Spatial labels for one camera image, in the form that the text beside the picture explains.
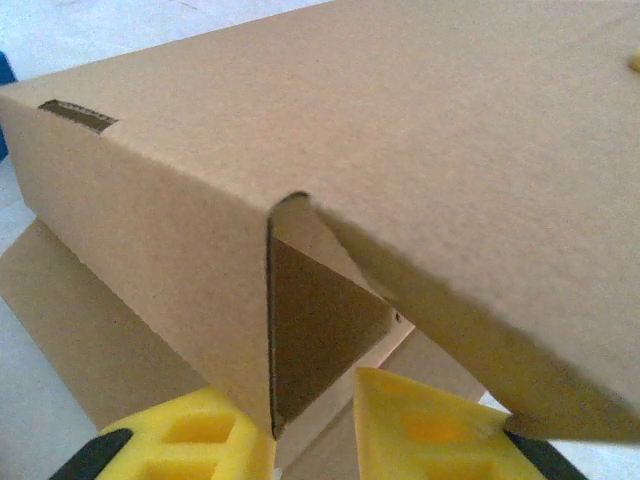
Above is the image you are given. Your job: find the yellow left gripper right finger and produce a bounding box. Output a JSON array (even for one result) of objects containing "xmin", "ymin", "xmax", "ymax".
[{"xmin": 353, "ymin": 367, "xmax": 589, "ymax": 480}]

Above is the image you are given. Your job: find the small blue block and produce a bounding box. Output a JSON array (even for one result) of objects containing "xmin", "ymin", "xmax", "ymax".
[{"xmin": 0, "ymin": 49, "xmax": 18, "ymax": 162}]

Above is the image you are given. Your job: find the brown cardboard box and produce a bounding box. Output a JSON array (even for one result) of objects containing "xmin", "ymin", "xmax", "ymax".
[{"xmin": 0, "ymin": 0, "xmax": 640, "ymax": 480}]

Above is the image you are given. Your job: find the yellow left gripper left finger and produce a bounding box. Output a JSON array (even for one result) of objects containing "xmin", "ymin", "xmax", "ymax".
[{"xmin": 49, "ymin": 387, "xmax": 277, "ymax": 480}]

